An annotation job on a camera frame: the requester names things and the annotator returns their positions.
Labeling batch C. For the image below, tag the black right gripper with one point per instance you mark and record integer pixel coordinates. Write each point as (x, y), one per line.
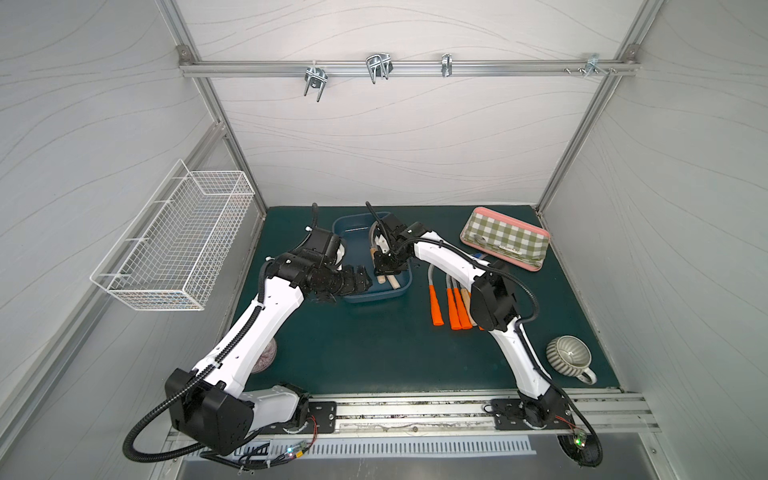
(387, 262)

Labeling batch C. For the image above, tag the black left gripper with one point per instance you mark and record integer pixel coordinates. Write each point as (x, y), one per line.
(358, 281)

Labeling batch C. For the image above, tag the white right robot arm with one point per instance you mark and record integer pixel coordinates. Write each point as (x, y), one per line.
(499, 303)

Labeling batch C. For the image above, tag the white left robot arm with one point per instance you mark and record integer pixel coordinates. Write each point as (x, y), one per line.
(213, 408)

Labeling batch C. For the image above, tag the blue plastic storage box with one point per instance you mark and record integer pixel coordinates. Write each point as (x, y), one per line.
(355, 231)

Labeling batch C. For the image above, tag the pink striped bowl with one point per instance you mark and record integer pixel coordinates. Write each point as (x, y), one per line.
(266, 358)

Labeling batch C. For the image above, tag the pink tray with checkered cloth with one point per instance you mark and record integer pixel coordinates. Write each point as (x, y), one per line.
(506, 238)

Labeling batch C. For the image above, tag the metal clamp hook middle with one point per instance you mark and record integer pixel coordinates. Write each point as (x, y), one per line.
(379, 65)

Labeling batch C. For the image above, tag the metal clamp hook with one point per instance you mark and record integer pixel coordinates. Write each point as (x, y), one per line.
(379, 65)
(315, 79)
(592, 67)

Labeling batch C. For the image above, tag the metal clamp hook left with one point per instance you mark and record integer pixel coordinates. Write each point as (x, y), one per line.
(315, 79)

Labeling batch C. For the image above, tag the grey ribbed mug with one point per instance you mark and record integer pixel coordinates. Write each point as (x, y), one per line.
(571, 357)

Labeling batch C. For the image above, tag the white vent strip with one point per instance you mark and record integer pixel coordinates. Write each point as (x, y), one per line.
(421, 447)

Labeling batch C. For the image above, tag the metal clamp hook right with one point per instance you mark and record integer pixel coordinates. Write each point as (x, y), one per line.
(592, 67)

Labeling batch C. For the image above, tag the aluminium crossbar rail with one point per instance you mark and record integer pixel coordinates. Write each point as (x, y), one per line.
(401, 68)

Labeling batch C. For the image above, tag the metal ring hook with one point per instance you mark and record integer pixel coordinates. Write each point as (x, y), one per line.
(446, 65)

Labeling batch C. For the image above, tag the white wire basket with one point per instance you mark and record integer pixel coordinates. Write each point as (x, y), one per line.
(170, 255)

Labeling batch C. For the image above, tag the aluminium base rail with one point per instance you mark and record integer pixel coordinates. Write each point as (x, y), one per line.
(464, 413)

